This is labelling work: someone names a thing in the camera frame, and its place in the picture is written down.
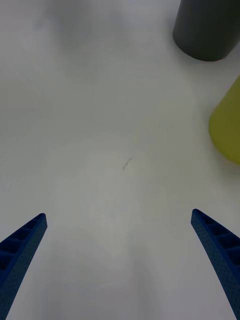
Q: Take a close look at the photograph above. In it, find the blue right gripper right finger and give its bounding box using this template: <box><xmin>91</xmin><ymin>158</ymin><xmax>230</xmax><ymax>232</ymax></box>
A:
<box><xmin>190</xmin><ymin>208</ymin><xmax>240</xmax><ymax>320</ymax></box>

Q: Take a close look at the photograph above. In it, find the yellow-green plastic waste bin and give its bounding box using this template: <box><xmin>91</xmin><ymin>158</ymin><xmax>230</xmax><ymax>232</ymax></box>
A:
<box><xmin>208</xmin><ymin>76</ymin><xmax>240</xmax><ymax>166</ymax></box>

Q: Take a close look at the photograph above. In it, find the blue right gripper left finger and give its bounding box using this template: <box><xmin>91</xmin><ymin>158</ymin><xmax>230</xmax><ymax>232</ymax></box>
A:
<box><xmin>0</xmin><ymin>212</ymin><xmax>48</xmax><ymax>320</ymax></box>

